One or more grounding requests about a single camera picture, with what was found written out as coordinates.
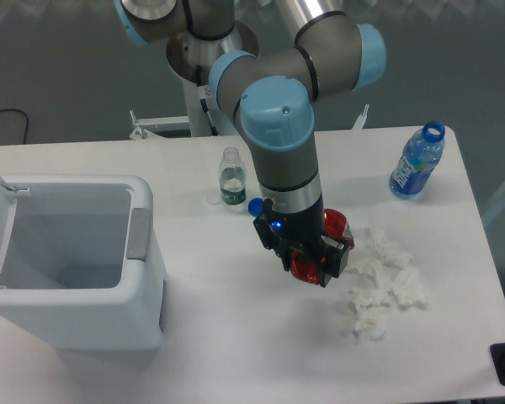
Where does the blue bottle cap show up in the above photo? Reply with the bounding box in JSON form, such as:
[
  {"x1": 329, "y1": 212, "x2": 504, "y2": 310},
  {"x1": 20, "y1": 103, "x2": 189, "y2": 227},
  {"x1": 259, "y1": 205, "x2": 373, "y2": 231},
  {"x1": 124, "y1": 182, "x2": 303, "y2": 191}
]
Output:
[{"x1": 247, "y1": 197, "x2": 263, "y2": 217}]

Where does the black cable on floor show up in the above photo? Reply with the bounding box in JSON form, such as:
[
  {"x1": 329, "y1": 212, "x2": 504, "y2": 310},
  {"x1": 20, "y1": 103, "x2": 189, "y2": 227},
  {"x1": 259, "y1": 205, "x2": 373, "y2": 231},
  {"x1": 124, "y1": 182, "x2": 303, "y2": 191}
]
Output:
[{"x1": 0, "y1": 108, "x2": 29, "y2": 146}]

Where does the crumpled white tissue pile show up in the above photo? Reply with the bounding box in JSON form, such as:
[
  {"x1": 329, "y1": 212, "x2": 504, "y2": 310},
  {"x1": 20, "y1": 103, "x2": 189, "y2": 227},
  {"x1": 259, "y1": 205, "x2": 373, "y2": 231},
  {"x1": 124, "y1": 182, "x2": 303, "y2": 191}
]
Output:
[{"x1": 346, "y1": 226, "x2": 428, "y2": 344}]

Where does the white trash can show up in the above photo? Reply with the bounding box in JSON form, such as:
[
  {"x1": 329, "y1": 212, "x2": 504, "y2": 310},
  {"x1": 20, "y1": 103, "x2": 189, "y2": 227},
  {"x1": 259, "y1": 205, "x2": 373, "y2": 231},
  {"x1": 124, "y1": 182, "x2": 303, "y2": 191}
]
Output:
[{"x1": 0, "y1": 174, "x2": 167, "y2": 350}]

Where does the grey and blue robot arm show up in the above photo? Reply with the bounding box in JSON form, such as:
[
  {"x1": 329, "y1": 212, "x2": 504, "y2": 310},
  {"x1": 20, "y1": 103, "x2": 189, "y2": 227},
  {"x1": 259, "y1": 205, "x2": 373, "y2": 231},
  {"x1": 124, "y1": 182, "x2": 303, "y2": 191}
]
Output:
[{"x1": 114, "y1": 1, "x2": 386, "y2": 287}]

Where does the clear plastic bottle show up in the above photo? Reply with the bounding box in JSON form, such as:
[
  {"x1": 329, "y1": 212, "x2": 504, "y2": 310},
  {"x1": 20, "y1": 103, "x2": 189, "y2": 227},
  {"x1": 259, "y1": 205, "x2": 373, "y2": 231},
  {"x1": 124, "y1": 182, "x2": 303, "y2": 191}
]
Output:
[{"x1": 218, "y1": 146, "x2": 247, "y2": 212}]

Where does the blue plastic bottle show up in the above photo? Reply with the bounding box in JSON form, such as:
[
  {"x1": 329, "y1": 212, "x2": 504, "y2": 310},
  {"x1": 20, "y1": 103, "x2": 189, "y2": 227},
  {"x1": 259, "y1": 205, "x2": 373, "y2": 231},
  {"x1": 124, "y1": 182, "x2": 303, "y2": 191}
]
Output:
[{"x1": 389, "y1": 120, "x2": 445, "y2": 199}]

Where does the white bottle cap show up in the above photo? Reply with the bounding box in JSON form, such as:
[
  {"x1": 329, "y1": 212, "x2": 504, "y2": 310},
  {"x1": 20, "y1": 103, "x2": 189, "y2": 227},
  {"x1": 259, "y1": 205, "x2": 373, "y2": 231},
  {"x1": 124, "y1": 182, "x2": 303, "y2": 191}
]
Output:
[{"x1": 206, "y1": 193, "x2": 221, "y2": 205}]

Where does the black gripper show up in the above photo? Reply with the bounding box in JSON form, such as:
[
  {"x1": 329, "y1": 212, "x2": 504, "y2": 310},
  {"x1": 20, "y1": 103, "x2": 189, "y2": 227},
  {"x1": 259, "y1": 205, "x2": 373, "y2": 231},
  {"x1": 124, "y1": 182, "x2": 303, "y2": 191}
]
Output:
[{"x1": 253, "y1": 199, "x2": 348, "y2": 288}]

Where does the crushed red can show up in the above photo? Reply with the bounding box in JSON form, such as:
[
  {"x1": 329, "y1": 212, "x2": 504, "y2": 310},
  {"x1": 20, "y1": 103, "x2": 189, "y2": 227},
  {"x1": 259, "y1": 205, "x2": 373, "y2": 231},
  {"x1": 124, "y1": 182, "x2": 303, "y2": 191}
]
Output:
[{"x1": 290, "y1": 209, "x2": 355, "y2": 285}]

